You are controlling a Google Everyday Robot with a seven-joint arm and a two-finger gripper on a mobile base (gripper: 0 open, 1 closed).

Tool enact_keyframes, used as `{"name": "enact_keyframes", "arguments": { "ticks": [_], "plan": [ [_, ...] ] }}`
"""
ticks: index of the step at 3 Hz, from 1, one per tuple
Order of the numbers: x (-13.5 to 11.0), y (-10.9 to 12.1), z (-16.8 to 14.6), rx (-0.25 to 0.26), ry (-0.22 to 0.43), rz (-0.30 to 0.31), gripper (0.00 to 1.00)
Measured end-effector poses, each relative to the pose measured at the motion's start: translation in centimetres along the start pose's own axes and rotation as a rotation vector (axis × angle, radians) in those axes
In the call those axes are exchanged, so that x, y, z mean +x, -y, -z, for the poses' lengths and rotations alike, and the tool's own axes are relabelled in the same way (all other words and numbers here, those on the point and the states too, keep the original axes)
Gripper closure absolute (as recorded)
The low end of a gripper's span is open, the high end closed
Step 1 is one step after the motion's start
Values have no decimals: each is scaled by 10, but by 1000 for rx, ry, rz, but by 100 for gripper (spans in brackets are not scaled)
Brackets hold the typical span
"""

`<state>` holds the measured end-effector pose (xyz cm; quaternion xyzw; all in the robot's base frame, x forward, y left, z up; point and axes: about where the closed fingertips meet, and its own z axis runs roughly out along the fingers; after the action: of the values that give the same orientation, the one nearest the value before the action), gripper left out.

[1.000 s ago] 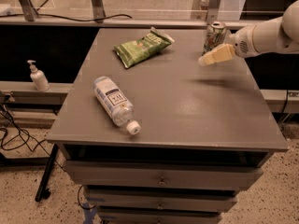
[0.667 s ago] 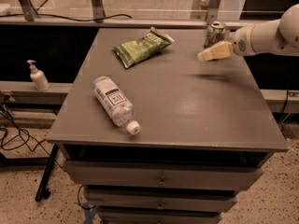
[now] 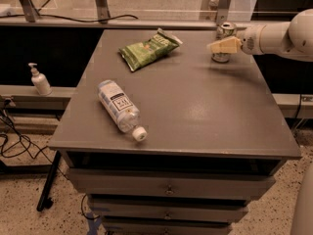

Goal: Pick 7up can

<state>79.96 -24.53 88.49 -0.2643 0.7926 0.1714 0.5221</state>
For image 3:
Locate black stand leg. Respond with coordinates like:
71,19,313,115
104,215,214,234
36,151,61,212

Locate clear plastic water bottle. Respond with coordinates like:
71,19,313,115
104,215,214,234
98,80,148,142

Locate black cable on rail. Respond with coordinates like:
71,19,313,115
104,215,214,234
0,13,139,24

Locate black floor cables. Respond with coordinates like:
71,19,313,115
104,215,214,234
0,96,53,164

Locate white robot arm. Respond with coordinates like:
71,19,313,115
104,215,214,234
207,9,313,62

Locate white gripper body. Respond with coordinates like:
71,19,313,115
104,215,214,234
238,24,265,55

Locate white pump dispenser bottle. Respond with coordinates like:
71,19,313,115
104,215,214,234
28,63,52,96

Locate grey drawer cabinet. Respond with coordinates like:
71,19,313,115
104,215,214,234
50,29,300,235

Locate green white 7up can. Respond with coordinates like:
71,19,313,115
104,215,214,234
212,22,237,63

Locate green chip bag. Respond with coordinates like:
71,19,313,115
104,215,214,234
119,28,183,72

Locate metal railing frame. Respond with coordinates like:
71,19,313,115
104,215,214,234
0,0,294,31

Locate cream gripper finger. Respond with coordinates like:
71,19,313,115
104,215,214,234
207,36,242,54

